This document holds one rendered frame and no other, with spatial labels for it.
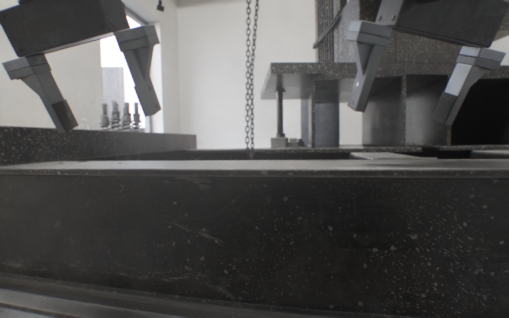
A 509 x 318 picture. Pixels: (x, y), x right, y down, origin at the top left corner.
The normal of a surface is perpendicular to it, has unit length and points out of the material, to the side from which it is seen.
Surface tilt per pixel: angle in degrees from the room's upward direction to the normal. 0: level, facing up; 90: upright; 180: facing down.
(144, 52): 113
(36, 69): 83
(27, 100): 90
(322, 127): 90
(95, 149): 90
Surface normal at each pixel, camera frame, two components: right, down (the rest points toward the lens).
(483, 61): 0.07, 0.46
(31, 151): 0.98, 0.00
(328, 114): -0.30, 0.07
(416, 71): 0.04, 0.07
